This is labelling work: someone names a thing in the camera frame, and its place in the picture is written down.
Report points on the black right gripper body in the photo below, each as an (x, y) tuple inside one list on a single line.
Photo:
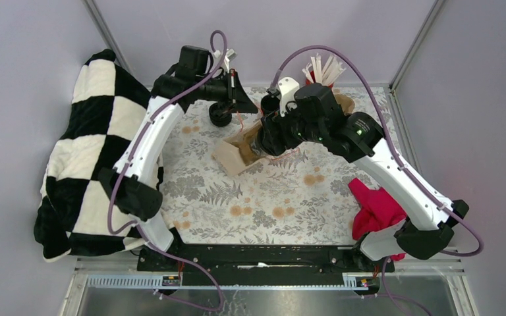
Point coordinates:
[(293, 129)]

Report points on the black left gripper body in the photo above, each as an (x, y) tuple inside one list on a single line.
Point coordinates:
[(229, 91)]

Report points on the stack of black cups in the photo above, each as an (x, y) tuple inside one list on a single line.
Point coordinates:
[(269, 104)]

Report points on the tan paper bag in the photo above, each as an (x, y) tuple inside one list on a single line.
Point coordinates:
[(240, 150)]

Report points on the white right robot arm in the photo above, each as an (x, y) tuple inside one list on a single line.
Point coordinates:
[(428, 227)]

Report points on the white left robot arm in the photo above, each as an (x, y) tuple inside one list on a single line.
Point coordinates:
[(201, 75)]

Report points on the red cup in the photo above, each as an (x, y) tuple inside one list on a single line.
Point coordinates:
[(310, 78)]

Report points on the brown cardboard cup carrier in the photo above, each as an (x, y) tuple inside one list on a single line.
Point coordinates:
[(347, 104)]

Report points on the white wrapped straws bundle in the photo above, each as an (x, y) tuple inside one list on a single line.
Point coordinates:
[(326, 72)]

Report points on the floral tablecloth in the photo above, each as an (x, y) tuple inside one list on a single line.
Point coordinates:
[(301, 197)]

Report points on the crumpled magenta cloth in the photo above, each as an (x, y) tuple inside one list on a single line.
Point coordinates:
[(378, 210)]

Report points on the black white checkered blanket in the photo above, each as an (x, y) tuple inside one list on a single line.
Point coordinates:
[(74, 216)]

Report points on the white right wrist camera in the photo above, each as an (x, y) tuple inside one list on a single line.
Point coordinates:
[(287, 87)]

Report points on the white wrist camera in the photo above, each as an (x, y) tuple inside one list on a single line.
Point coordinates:
[(287, 87), (222, 61)]

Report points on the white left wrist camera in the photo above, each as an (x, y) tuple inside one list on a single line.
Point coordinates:
[(222, 61)]

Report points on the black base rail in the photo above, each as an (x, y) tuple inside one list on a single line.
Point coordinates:
[(260, 265)]

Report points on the aluminium front frame rail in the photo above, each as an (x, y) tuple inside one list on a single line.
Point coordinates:
[(111, 285)]

